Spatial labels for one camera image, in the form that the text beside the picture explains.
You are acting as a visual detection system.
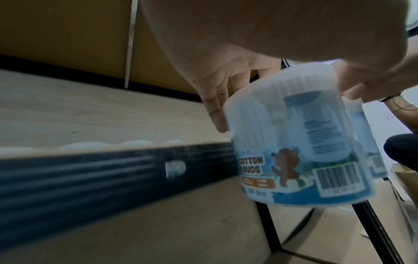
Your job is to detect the black frame wooden shelf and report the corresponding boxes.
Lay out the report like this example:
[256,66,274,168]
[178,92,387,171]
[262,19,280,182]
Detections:
[0,0,404,264]

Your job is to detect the person's left hand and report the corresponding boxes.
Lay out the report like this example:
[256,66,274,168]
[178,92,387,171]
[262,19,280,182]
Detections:
[140,0,411,133]

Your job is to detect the person's right leg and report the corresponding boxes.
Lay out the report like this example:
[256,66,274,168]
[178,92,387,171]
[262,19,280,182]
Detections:
[383,133,418,166]

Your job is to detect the person's right hand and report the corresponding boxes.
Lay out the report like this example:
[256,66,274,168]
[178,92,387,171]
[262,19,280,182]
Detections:
[334,50,418,103]

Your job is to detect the cotton bud tubs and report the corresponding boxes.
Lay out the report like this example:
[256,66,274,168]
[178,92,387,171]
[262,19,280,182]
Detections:
[0,139,187,153]

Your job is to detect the white jar with blue label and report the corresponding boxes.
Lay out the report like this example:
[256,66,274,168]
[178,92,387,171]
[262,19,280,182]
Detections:
[342,99,390,180]
[223,63,375,207]

